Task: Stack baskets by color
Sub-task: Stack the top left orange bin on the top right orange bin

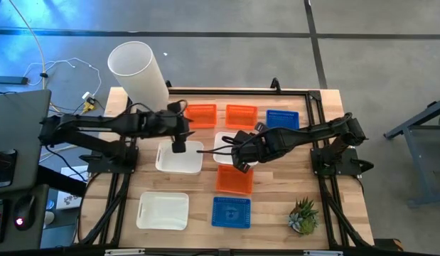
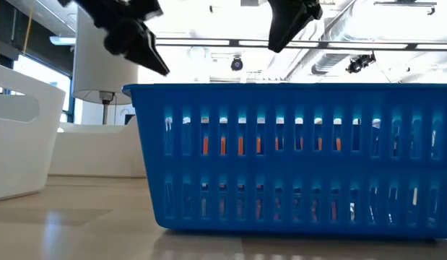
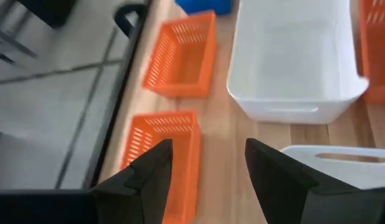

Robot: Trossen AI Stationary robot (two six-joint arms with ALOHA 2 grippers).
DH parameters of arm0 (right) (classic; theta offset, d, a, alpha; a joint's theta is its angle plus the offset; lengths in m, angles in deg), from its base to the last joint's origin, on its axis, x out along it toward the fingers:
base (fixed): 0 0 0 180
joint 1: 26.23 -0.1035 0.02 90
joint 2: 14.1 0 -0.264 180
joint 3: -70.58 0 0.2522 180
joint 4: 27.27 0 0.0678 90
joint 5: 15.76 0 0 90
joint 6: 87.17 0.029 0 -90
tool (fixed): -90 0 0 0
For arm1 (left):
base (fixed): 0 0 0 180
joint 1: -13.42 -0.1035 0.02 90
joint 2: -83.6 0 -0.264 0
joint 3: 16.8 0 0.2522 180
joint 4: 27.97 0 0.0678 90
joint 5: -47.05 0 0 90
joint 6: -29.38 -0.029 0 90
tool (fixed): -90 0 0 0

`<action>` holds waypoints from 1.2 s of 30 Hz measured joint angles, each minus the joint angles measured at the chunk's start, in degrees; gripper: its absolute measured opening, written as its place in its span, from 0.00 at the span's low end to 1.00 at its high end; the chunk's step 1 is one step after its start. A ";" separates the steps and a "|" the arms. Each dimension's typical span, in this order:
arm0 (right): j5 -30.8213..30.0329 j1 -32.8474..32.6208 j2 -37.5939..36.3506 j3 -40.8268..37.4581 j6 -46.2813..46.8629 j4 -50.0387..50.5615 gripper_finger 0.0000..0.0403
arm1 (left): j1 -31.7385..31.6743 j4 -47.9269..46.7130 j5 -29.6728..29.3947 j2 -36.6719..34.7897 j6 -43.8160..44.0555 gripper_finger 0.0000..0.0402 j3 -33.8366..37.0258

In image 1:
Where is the black diagonal support bar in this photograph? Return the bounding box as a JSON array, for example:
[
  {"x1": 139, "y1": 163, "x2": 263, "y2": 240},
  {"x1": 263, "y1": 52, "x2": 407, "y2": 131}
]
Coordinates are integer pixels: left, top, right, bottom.
[{"x1": 34, "y1": 164, "x2": 88, "y2": 198}]

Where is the white cylinder shade table lamp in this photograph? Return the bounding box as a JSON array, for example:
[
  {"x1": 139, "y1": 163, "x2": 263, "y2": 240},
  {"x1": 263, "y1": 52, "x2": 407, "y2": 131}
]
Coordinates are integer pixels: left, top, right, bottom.
[{"x1": 107, "y1": 41, "x2": 171, "y2": 114}]

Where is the black power strip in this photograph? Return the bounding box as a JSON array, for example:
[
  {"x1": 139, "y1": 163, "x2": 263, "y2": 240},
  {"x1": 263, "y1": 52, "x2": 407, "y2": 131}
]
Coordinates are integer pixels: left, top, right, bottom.
[{"x1": 0, "y1": 75, "x2": 28, "y2": 85}]

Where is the white plastic storage bin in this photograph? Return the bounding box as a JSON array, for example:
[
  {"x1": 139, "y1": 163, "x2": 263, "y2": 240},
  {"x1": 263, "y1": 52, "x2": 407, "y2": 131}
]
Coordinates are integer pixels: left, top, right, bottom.
[
  {"x1": 212, "y1": 131, "x2": 260, "y2": 166},
  {"x1": 135, "y1": 191, "x2": 190, "y2": 231},
  {"x1": 154, "y1": 139, "x2": 205, "y2": 176}
]

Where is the grey-blue metal side table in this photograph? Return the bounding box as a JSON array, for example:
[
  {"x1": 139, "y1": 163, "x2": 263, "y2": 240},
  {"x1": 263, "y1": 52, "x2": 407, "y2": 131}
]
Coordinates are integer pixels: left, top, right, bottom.
[{"x1": 382, "y1": 96, "x2": 440, "y2": 209}]

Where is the black computer mouse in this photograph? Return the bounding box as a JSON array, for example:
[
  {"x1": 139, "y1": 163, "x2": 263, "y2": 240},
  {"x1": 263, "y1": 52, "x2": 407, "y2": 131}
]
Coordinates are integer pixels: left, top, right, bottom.
[{"x1": 12, "y1": 194, "x2": 37, "y2": 232}]

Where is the cream floor cable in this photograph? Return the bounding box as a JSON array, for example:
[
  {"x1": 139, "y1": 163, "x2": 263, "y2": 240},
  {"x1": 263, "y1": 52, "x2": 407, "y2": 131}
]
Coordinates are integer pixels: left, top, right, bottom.
[{"x1": 8, "y1": 0, "x2": 47, "y2": 90}]

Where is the grey side desk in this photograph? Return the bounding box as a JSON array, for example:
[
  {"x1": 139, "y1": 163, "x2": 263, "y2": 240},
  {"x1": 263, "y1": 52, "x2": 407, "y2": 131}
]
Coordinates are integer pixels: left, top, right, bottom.
[{"x1": 0, "y1": 88, "x2": 53, "y2": 195}]

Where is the black floor foot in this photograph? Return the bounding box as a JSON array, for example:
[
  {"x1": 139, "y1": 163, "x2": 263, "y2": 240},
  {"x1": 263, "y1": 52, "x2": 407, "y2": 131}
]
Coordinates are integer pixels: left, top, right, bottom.
[{"x1": 374, "y1": 237, "x2": 404, "y2": 252}]

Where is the thin white floor cable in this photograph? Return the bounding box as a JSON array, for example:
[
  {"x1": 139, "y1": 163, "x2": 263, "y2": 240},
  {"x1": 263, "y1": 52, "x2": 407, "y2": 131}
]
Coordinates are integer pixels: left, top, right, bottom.
[{"x1": 23, "y1": 56, "x2": 102, "y2": 104}]

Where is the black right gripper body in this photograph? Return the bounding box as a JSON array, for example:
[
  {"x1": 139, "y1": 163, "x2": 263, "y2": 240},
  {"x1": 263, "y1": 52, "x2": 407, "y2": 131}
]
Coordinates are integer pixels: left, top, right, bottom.
[{"x1": 232, "y1": 122, "x2": 283, "y2": 174}]

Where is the white printed carton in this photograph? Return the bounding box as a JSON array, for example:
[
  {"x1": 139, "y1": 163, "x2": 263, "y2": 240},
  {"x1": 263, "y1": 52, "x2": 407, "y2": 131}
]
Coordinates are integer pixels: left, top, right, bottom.
[{"x1": 55, "y1": 165, "x2": 90, "y2": 210}]

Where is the green potted succulent plant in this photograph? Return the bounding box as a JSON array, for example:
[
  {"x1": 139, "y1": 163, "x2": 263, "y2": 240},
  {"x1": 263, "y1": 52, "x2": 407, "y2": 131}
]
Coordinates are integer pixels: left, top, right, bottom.
[{"x1": 287, "y1": 197, "x2": 320, "y2": 236}]

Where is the black aluminium table frame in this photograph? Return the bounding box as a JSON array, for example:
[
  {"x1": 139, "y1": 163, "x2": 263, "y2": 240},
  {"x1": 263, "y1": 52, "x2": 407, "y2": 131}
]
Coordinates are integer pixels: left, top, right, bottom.
[{"x1": 75, "y1": 77, "x2": 375, "y2": 256}]

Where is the blue slotted plastic basket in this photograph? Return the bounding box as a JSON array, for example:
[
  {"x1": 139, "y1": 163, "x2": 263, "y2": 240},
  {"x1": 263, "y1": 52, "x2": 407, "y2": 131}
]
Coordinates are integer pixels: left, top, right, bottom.
[
  {"x1": 265, "y1": 109, "x2": 300, "y2": 131},
  {"x1": 210, "y1": 196, "x2": 252, "y2": 230}
]

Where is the white cup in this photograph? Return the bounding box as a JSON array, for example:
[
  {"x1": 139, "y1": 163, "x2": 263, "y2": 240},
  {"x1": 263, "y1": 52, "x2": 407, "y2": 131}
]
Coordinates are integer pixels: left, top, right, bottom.
[{"x1": 43, "y1": 210, "x2": 55, "y2": 229}]

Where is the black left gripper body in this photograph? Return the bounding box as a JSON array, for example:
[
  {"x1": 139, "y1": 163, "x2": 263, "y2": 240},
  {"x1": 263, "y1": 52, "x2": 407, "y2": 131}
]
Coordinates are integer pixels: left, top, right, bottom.
[{"x1": 148, "y1": 100, "x2": 191, "y2": 154}]

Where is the white rail label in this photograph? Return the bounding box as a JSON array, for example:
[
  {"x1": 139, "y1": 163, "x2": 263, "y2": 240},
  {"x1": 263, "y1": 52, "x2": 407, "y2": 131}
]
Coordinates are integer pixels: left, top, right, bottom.
[
  {"x1": 104, "y1": 248, "x2": 146, "y2": 256},
  {"x1": 303, "y1": 250, "x2": 344, "y2": 256}
]

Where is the black smartphone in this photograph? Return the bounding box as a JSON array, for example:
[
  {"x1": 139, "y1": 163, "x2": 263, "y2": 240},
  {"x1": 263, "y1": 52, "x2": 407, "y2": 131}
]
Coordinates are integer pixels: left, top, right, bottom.
[{"x1": 0, "y1": 149, "x2": 18, "y2": 189}]

